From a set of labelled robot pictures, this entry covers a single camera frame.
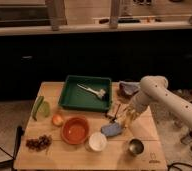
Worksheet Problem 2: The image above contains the black cable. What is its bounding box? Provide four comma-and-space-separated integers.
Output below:
167, 161, 192, 171

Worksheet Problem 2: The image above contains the white dish brush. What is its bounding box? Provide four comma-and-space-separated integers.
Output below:
78, 84, 106, 100

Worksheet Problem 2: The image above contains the wooden folding table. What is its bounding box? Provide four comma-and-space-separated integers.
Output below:
13, 81, 169, 171

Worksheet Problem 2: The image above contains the green plastic tray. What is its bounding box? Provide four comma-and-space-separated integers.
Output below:
58, 75, 112, 112

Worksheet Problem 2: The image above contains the small brown box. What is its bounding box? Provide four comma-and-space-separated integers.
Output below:
106, 103, 120, 119

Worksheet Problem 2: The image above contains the bunch of dark grapes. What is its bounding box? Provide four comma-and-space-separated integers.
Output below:
26, 135, 52, 151

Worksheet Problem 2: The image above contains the white cup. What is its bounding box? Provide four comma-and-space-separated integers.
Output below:
87, 132, 107, 152

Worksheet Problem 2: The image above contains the yellow banana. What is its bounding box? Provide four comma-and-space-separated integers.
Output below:
124, 112, 135, 128

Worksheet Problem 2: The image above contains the orange peach fruit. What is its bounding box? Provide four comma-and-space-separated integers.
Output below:
52, 114, 64, 127

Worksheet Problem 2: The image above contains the blue sponge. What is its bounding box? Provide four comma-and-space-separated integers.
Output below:
101, 123, 122, 137

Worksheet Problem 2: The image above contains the green cucumber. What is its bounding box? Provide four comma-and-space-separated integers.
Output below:
31, 96, 44, 121

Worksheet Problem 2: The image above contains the purple crumpled cloth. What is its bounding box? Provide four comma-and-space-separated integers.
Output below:
119, 81, 140, 98

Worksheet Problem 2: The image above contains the light green vegetable piece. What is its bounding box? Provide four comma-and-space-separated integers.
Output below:
39, 101, 50, 117

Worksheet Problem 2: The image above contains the metal cup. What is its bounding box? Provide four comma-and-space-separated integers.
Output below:
128, 139, 144, 157

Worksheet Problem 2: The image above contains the red bowl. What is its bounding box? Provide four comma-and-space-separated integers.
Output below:
61, 117, 90, 145

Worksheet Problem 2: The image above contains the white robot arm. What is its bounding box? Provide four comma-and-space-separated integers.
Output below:
125, 76, 192, 130

